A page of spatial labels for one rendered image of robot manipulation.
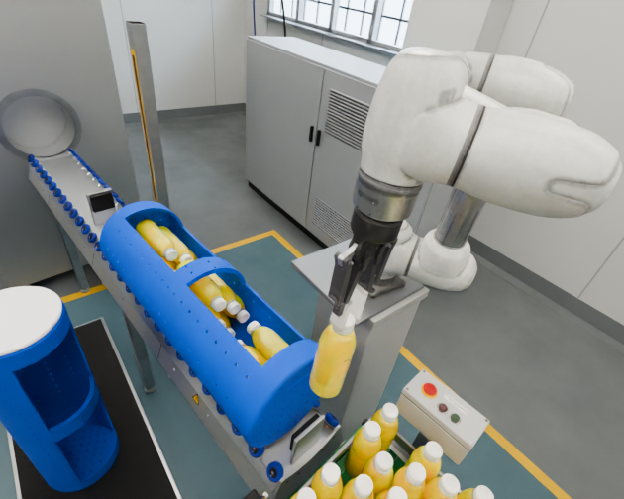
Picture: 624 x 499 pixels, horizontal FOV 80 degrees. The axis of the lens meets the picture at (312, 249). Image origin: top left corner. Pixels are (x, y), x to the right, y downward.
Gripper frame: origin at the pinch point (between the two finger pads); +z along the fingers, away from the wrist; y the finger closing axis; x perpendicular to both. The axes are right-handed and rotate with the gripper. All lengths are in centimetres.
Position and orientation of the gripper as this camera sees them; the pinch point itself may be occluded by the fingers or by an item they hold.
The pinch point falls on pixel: (349, 307)
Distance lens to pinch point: 67.1
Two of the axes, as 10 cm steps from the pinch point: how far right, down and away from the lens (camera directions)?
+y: -7.3, 2.8, -6.3
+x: 6.6, 5.2, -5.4
